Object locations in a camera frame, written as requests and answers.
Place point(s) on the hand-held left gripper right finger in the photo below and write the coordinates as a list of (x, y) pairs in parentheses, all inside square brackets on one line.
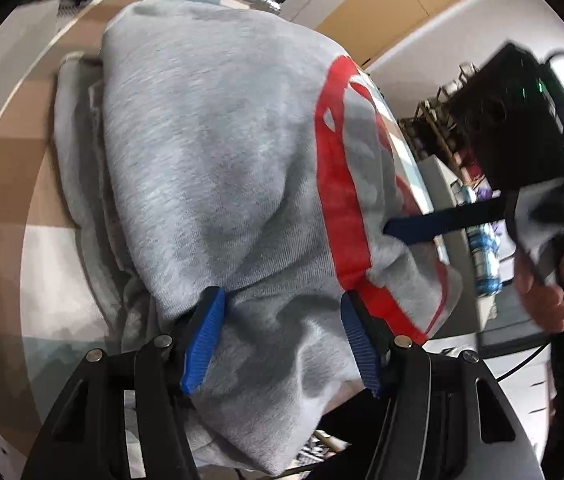
[(361, 355)]

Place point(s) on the wooden door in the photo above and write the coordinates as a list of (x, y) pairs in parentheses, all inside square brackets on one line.
[(411, 5)]

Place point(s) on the person's right hand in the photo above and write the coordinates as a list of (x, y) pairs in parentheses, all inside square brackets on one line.
[(541, 305)]

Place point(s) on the grey printed hoodie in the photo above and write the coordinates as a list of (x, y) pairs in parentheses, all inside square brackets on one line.
[(212, 160)]

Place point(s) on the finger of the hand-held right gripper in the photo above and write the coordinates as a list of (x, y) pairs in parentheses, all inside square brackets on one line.
[(436, 225)]

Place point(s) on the wooden shoe rack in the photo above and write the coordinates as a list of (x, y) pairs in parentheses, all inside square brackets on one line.
[(441, 120)]

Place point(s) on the checked bed blanket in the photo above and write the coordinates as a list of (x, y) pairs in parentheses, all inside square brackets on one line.
[(7, 160)]

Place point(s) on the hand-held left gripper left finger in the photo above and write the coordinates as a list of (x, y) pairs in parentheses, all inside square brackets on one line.
[(204, 345)]

